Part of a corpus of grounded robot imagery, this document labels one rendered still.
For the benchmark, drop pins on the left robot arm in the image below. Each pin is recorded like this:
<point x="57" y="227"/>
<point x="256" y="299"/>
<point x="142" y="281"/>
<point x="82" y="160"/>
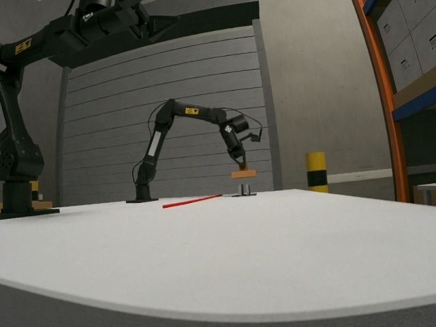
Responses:
<point x="163" y="122"/>

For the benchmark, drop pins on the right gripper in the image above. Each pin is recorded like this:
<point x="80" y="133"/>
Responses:
<point x="130" y="15"/>

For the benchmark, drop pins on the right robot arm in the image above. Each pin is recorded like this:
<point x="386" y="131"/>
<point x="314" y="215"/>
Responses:
<point x="21" y="159"/>

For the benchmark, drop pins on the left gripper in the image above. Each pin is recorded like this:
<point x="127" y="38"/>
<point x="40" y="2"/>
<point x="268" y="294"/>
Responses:
<point x="235" y="149"/>

